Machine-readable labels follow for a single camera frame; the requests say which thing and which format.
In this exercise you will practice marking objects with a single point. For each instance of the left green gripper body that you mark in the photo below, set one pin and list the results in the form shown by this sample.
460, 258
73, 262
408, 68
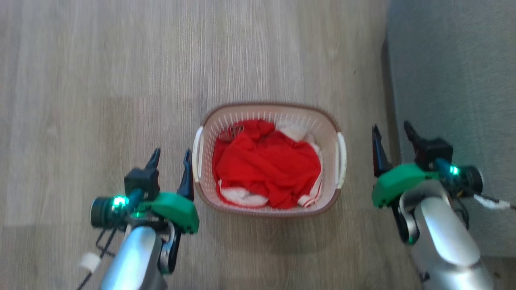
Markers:
177, 207

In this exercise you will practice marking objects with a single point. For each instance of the right black wrist camera box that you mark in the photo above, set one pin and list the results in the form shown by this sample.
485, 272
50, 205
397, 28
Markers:
434, 154

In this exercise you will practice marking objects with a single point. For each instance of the white garment with red stripes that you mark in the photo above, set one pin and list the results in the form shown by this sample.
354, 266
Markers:
296, 132

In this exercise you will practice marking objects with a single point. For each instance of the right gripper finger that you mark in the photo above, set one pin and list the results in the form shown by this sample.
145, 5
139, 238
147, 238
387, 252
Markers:
379, 155
411, 133

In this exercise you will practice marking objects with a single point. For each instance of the grey fabric sofa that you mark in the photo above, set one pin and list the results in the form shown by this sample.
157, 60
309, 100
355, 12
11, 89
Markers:
463, 80

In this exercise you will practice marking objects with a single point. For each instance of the beige plastic laundry basket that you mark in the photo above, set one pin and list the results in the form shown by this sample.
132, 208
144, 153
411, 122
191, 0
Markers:
328, 133

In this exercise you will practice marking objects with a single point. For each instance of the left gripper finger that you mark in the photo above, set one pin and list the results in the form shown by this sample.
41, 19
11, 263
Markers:
155, 158
186, 177

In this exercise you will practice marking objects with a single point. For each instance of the left black wrist camera box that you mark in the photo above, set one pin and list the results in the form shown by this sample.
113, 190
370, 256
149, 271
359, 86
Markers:
141, 183

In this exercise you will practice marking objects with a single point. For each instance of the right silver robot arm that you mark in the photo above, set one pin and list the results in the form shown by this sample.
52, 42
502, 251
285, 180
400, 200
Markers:
443, 237

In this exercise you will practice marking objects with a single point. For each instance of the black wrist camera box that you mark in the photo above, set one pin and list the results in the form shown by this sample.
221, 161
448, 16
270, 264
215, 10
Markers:
141, 183
434, 154

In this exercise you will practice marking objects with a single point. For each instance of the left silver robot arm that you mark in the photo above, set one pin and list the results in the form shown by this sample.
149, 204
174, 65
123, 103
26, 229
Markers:
133, 257

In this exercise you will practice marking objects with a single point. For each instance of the right green gripper body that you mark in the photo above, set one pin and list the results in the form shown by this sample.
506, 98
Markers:
397, 181

